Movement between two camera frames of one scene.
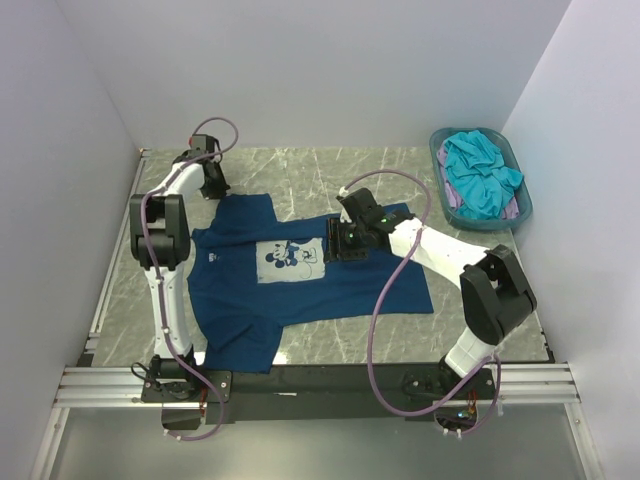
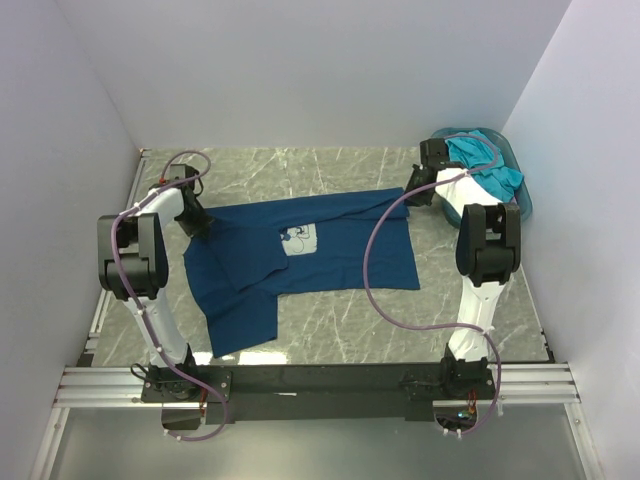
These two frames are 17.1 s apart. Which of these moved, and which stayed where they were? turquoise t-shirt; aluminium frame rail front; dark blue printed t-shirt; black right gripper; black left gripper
Moved: black right gripper; black left gripper; dark blue printed t-shirt
Stayed: turquoise t-shirt; aluminium frame rail front
